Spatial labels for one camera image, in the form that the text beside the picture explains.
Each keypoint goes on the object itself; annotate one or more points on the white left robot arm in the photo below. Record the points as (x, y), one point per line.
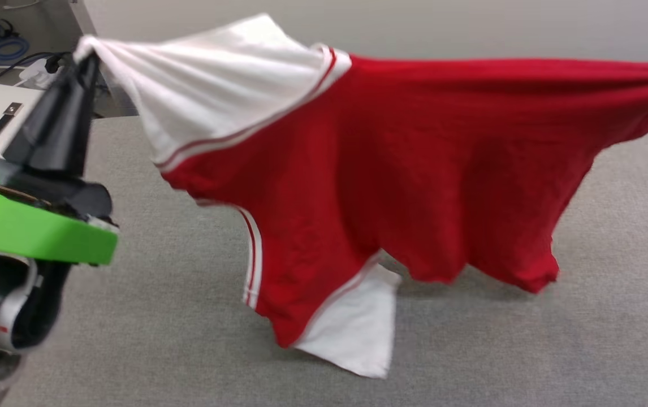
(1, 316)

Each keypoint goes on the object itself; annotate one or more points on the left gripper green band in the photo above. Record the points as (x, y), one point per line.
(30, 229)

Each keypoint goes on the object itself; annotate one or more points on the red and white jersey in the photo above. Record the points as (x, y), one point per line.
(414, 169)

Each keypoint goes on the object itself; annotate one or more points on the white power strip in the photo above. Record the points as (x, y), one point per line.
(35, 73)

